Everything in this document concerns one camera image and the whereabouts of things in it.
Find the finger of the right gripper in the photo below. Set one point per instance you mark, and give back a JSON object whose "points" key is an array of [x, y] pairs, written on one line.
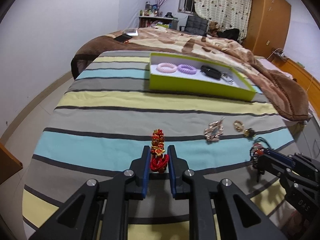
{"points": [[278, 156], [280, 172]]}

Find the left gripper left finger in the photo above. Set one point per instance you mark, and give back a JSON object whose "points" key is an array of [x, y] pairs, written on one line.
{"points": [[141, 169]]}

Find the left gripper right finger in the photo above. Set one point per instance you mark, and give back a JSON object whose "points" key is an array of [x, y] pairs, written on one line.
{"points": [[177, 166]]}

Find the red beaded knot charm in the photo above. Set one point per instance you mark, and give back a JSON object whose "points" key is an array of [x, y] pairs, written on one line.
{"points": [[159, 160]]}

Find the grey bedside cabinet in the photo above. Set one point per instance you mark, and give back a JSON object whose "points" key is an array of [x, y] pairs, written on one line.
{"points": [[308, 139]]}

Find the brown patterned blanket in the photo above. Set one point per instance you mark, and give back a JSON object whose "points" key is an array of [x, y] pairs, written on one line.
{"points": [[286, 95]]}

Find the striped table cloth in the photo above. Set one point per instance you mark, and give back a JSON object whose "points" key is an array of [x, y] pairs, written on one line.
{"points": [[108, 115]]}

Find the wooden bed headboard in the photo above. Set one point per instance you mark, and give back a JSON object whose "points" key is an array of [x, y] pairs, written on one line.
{"points": [[303, 77]]}

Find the green shallow tray box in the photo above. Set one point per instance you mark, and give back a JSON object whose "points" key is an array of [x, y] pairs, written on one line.
{"points": [[197, 83]]}

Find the white power strip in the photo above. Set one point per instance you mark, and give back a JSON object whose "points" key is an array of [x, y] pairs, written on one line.
{"points": [[279, 53]]}

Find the orange wooden wardrobe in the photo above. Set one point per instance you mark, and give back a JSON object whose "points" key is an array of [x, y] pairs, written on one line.
{"points": [[268, 26]]}

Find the black smartphone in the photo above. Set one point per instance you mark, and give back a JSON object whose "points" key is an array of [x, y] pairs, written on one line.
{"points": [[123, 38]]}

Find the white small box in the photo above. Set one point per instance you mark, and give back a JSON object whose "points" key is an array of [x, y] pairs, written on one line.
{"points": [[131, 32]]}

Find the brown teddy bear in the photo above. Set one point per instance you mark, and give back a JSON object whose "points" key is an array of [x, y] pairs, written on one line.
{"points": [[213, 28]]}

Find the black office chair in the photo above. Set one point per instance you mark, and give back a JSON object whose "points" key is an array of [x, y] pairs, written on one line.
{"points": [[195, 25]]}

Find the white cluttered desk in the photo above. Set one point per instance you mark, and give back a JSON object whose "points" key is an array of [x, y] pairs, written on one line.
{"points": [[149, 21]]}

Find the patterned window curtain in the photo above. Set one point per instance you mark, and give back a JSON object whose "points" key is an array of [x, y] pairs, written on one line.
{"points": [[229, 14]]}

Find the grey wire bangle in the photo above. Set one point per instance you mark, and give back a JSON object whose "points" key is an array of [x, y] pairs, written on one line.
{"points": [[228, 78]]}

